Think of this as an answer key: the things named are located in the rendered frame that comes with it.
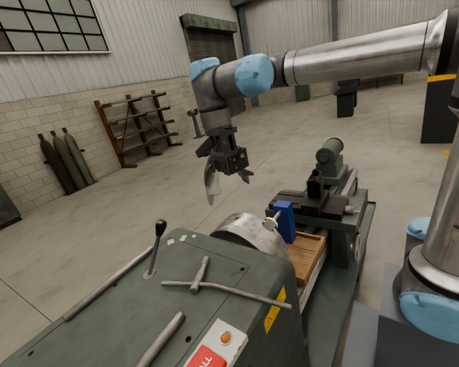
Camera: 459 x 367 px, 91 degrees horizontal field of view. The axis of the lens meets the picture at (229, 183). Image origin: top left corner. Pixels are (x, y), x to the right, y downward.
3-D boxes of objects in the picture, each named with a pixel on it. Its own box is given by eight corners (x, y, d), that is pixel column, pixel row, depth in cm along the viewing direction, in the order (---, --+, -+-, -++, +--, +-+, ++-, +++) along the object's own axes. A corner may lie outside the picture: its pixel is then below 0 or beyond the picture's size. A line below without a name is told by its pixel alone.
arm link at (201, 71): (205, 56, 47) (178, 66, 52) (218, 111, 51) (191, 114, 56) (228, 54, 52) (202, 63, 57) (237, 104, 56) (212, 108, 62)
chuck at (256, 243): (285, 307, 81) (261, 234, 72) (221, 285, 102) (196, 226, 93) (289, 299, 84) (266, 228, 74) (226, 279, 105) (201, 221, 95)
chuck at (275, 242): (289, 299, 84) (266, 228, 74) (226, 279, 105) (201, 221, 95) (298, 282, 90) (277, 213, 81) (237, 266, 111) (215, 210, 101)
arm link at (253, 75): (280, 49, 48) (238, 62, 55) (252, 51, 41) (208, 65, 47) (284, 88, 51) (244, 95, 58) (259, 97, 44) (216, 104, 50)
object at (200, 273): (204, 261, 67) (190, 294, 57) (202, 255, 66) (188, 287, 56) (211, 261, 66) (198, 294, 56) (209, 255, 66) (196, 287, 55)
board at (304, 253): (304, 286, 97) (304, 279, 95) (237, 261, 119) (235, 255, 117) (325, 242, 117) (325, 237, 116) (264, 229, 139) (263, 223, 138)
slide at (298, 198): (341, 221, 121) (341, 214, 119) (269, 209, 147) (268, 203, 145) (348, 204, 133) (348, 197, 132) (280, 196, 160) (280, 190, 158)
